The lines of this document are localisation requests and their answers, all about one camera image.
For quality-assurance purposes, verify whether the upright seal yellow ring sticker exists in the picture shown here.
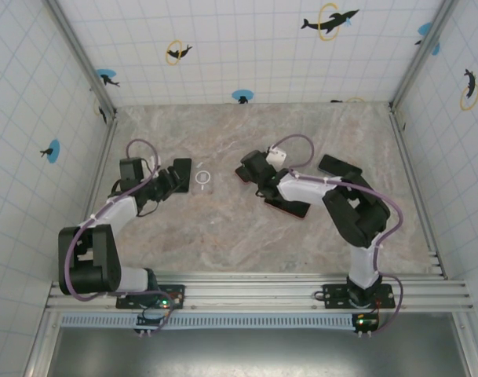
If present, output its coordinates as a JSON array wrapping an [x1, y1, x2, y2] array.
[[459, 68, 478, 112]]

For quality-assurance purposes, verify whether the grey metal panel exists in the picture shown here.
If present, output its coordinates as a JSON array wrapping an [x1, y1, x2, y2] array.
[[46, 326, 472, 377]]

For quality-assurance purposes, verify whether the aluminium side rail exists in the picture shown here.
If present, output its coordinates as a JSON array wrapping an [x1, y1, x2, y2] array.
[[67, 109, 120, 280], [388, 102, 448, 280]]

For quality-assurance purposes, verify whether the aluminium corner post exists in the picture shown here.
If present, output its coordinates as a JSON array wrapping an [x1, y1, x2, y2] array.
[[42, 0, 119, 119], [388, 0, 462, 111]]

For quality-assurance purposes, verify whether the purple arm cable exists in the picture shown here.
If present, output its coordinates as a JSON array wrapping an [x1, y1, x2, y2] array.
[[270, 134, 404, 335], [65, 138, 173, 334]]

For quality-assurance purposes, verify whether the aluminium extrusion mounting rail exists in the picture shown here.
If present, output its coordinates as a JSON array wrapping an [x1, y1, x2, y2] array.
[[45, 273, 476, 314]]

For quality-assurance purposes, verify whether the seal blue circle sticker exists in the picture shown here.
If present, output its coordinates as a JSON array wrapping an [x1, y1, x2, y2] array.
[[39, 139, 61, 164]]

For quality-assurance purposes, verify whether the shark blue circle sticker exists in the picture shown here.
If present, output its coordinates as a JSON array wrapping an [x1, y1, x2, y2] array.
[[95, 68, 121, 88]]

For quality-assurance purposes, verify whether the salmon red phone case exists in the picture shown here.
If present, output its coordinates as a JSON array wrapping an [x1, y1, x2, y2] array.
[[263, 196, 311, 220]]

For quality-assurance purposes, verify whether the small black controller board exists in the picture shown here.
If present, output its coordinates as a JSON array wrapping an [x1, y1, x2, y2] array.
[[134, 306, 173, 335], [351, 312, 380, 337]]

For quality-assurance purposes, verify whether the dolphin yellow ring sticker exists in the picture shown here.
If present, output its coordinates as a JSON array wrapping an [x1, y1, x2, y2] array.
[[300, 2, 360, 42]]

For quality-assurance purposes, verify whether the white slotted cable duct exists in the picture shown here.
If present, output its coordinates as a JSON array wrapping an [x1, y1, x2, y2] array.
[[60, 313, 359, 329]]

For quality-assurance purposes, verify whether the penguin blue circle sticker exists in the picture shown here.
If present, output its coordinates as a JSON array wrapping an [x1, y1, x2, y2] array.
[[231, 89, 254, 105]]

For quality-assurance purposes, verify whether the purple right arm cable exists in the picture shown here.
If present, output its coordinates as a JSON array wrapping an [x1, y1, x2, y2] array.
[[270, 134, 404, 335]]

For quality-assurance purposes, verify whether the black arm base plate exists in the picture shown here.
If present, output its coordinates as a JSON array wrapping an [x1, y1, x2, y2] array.
[[323, 283, 396, 309], [115, 284, 187, 311]]

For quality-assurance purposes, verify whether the small animal yellow ring sticker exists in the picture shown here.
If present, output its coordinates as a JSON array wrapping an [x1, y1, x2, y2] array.
[[93, 97, 108, 126]]

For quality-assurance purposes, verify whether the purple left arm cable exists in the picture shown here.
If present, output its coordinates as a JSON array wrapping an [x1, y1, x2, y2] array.
[[65, 138, 173, 334]]

